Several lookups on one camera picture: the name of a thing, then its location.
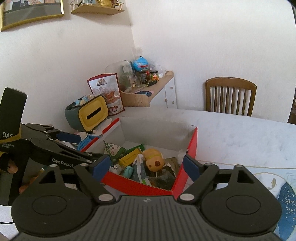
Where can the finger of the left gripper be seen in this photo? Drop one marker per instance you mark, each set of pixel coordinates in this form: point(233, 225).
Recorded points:
point(67, 137)
point(48, 152)

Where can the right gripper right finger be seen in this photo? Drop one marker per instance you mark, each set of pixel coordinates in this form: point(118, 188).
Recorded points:
point(203, 180)

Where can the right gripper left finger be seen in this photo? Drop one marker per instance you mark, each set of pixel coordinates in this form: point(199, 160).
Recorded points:
point(89, 179)

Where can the yellow carton box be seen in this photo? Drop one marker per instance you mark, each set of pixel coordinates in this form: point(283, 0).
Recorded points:
point(129, 158)

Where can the beige pig figurine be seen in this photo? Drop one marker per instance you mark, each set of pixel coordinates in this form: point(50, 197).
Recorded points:
point(154, 159)

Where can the yellow grey tissue box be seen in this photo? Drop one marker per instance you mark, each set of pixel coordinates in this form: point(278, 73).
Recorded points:
point(84, 118)

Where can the black white paper bag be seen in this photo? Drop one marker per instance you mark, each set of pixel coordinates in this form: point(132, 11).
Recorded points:
point(139, 173)

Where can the red white snack bag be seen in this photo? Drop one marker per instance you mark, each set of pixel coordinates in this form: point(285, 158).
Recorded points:
point(107, 86)

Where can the brown wooden chair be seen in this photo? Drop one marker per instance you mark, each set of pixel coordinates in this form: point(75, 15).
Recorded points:
point(230, 95)

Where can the white low sideboard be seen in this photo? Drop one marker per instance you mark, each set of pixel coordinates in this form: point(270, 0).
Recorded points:
point(160, 95)

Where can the blue round toy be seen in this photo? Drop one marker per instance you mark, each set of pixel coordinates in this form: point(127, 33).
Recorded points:
point(140, 64)

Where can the gold framed picture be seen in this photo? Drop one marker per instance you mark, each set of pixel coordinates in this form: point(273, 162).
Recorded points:
point(16, 13)

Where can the gold wire wall shelf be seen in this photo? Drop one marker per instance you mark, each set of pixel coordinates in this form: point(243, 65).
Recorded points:
point(93, 7)

